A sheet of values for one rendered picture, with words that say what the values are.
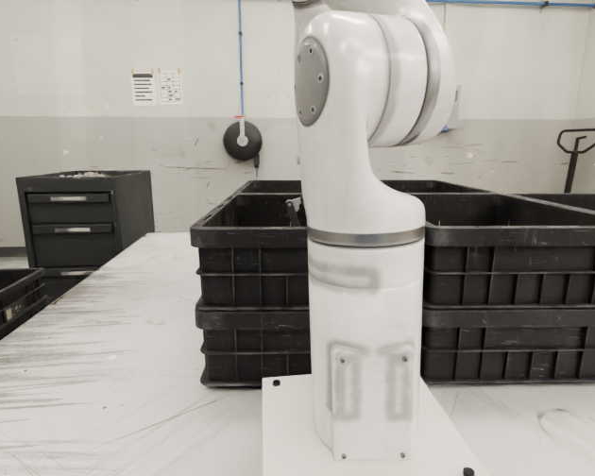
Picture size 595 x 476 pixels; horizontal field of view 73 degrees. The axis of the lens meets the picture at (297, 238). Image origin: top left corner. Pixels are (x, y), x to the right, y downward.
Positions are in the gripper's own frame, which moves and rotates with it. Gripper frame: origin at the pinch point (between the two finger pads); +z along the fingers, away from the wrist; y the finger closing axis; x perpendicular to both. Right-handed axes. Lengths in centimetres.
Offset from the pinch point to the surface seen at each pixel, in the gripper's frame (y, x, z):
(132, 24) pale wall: -139, 327, -124
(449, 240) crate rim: 13.5, -20.2, -6.1
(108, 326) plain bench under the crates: -40.2, 3.0, 15.6
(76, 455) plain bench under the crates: -30.0, -30.1, 15.4
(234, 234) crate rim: -13.2, -19.7, -6.9
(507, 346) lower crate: 23.3, -19.3, 9.1
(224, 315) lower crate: -14.9, -19.7, 3.9
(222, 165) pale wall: -65, 330, 0
